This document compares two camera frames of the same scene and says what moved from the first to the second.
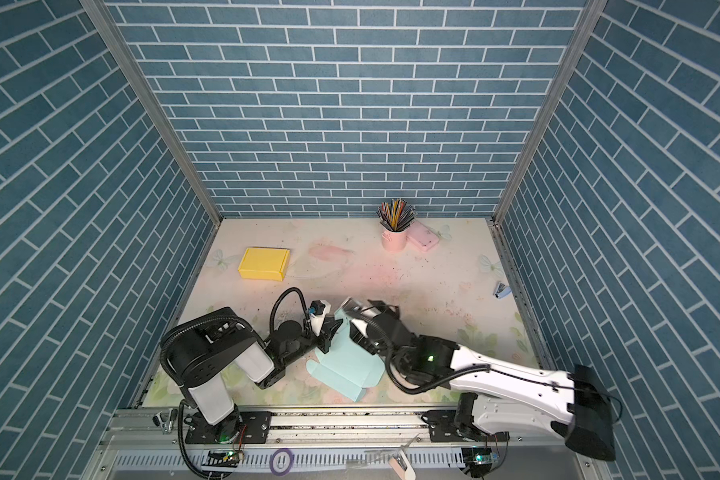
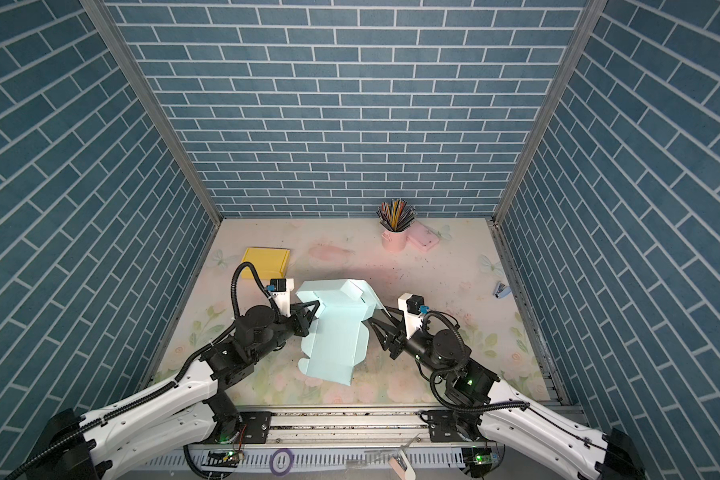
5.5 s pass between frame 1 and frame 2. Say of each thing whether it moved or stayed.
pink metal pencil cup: stayed
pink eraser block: stayed
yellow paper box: stayed
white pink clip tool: stayed
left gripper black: moved
